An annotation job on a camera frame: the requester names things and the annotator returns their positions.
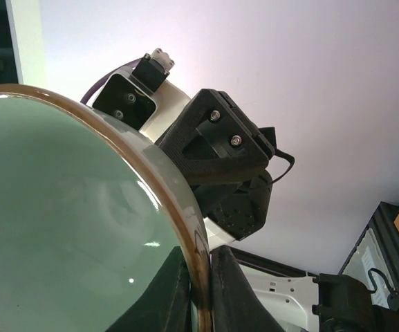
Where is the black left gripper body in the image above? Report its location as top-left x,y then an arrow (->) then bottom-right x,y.
192,127 -> 276,240

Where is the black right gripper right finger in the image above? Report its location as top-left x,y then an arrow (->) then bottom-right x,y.
211,246 -> 283,332

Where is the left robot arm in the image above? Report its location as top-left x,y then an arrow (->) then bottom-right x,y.
156,89 -> 322,331

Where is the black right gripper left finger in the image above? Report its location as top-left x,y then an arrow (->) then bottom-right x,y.
107,246 -> 191,332

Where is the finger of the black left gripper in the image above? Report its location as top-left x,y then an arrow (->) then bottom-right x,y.
156,89 -> 275,185

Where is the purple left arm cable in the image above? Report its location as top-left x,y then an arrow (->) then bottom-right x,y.
80,58 -> 141,104

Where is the black enclosure frame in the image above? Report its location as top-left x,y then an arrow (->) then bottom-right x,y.
0,0 -> 399,332

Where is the pale green ceramic bowl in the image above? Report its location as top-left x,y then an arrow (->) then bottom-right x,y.
0,84 -> 213,331

